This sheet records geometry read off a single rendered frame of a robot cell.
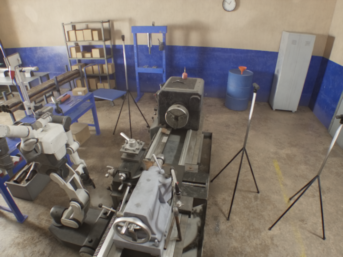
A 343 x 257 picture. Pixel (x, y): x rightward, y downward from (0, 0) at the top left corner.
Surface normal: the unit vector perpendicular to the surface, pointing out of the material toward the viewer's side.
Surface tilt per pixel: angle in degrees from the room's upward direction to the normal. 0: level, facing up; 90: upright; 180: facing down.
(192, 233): 0
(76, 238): 0
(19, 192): 90
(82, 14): 90
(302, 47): 90
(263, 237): 0
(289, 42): 90
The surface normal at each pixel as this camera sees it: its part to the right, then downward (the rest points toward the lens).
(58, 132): 0.70, -0.54
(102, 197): 0.00, -0.86
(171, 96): -0.20, 0.49
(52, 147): 0.98, 0.10
